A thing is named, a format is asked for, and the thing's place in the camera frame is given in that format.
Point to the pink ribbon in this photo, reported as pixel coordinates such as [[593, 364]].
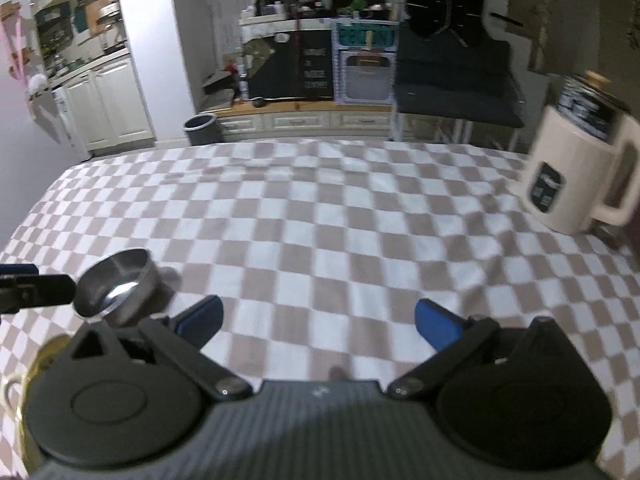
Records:
[[20, 45]]

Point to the grey trash bin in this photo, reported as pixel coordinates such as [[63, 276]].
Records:
[[201, 130]]

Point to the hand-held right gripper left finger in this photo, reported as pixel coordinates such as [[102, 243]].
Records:
[[200, 320]]

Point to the cream electric kettle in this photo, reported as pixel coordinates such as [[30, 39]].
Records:
[[565, 175]]

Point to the white drawer cabinet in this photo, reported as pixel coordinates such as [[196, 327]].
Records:
[[300, 122]]

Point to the dark folding chair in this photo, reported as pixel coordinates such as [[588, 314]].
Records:
[[450, 95]]

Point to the white shelf rack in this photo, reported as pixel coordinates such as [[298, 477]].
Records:
[[262, 17]]

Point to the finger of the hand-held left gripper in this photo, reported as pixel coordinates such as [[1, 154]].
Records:
[[40, 291], [17, 269]]

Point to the brown white checkered tablecloth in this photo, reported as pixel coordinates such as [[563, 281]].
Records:
[[325, 235]]

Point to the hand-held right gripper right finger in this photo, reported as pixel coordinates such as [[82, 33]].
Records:
[[437, 325]]

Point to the black chalkboard sign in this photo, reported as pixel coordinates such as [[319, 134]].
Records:
[[310, 70]]

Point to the white kitchen cabinet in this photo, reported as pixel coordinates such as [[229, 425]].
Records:
[[115, 105]]

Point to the blue white cardboard box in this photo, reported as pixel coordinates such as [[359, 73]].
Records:
[[365, 75]]

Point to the black vest with white trim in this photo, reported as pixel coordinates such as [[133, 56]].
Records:
[[435, 5]]

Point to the small steel bowl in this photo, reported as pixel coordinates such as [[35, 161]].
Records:
[[120, 280]]

